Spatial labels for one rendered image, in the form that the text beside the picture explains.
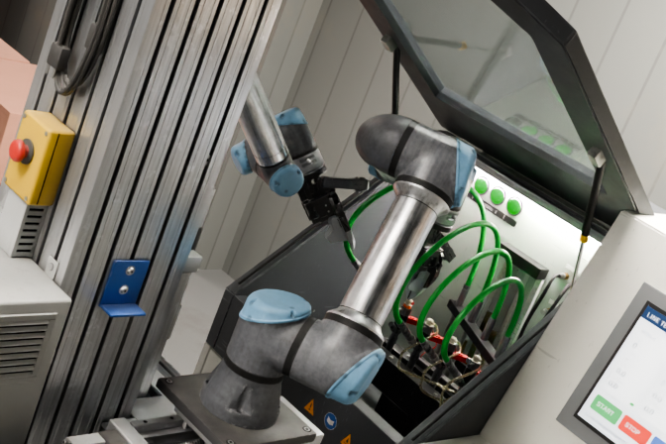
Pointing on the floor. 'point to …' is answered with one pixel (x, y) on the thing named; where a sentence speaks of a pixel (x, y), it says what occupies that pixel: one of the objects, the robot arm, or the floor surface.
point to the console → (580, 332)
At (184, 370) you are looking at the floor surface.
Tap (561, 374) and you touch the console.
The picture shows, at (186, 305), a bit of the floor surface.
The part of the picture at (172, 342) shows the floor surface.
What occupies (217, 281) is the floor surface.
